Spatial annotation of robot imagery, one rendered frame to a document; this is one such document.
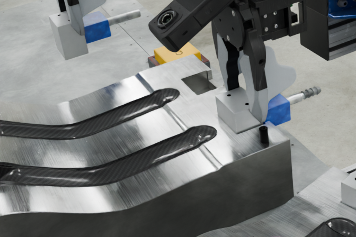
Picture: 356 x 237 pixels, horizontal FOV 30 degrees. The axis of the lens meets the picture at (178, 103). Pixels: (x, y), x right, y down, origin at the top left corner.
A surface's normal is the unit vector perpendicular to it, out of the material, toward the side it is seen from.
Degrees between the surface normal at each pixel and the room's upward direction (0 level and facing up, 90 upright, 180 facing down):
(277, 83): 80
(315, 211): 0
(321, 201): 0
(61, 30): 90
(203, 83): 90
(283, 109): 90
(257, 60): 83
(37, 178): 28
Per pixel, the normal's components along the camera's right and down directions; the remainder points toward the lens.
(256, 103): -0.39, 0.75
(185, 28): 0.41, 0.46
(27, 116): 0.29, -0.90
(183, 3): -0.54, -0.58
